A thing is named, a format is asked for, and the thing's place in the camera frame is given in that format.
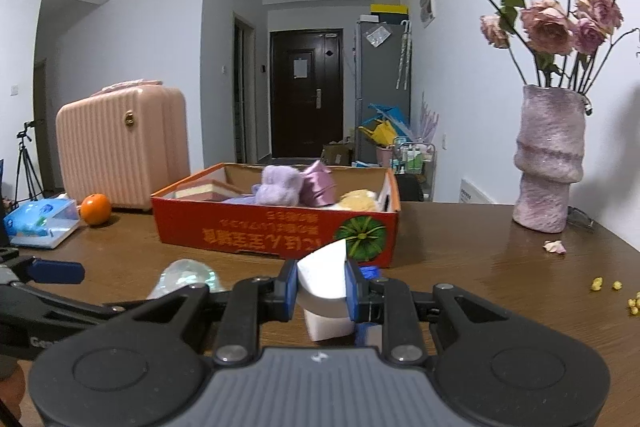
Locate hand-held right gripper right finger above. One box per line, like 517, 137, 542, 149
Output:
346, 258, 524, 365

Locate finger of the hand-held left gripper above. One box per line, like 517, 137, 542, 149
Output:
0, 284, 147, 329
0, 257, 85, 286

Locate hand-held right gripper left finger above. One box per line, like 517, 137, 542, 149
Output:
100, 258, 300, 365

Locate white foam sponge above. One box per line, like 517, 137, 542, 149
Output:
296, 240, 357, 343

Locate red cardboard box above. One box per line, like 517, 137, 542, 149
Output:
151, 163, 402, 269

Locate white and yellow plush toy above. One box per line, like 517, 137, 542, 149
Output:
340, 189, 380, 212

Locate purple plush toy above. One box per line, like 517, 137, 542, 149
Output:
251, 165, 305, 206

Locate layered yellow pink sponge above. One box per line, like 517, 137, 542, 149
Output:
174, 180, 241, 203

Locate blue tissue pack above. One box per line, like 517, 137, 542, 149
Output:
4, 198, 81, 250

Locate orange fruit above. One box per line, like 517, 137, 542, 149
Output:
79, 193, 112, 226

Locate clear iridescent plastic bag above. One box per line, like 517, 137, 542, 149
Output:
146, 258, 224, 301

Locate black bag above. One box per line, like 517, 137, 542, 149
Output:
395, 174, 425, 202

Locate brown cardboard box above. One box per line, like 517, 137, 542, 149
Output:
321, 141, 355, 166

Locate pink ribbed suitcase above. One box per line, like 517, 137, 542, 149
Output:
55, 79, 191, 211

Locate white trolley cart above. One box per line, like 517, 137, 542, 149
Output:
391, 137, 438, 200

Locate blue and yellow bags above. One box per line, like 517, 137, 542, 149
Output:
359, 103, 409, 147

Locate dark brown entrance door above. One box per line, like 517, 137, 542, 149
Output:
270, 29, 345, 158

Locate grey refrigerator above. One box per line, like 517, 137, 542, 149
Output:
355, 18, 412, 144

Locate purple textured vase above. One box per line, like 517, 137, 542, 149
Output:
512, 85, 587, 233

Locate folded white umbrella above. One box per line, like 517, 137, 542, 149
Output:
396, 20, 413, 90

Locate scattered yellow crumbs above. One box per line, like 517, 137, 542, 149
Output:
590, 277, 640, 316

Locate bunch of dried pink roses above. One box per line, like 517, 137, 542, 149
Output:
401, 0, 640, 96

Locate black camera tripod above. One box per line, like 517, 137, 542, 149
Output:
11, 120, 45, 208

